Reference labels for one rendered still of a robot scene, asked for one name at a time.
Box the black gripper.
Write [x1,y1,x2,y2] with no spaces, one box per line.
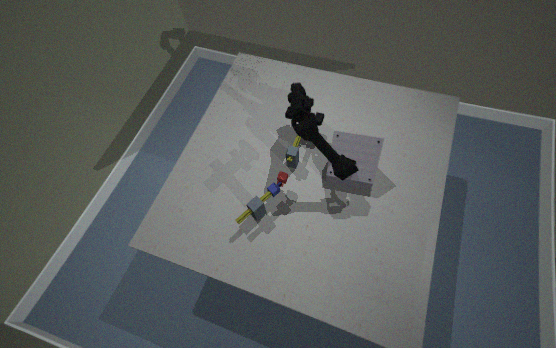
[285,107,324,126]

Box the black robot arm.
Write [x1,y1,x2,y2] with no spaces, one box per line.
[288,82,358,181]

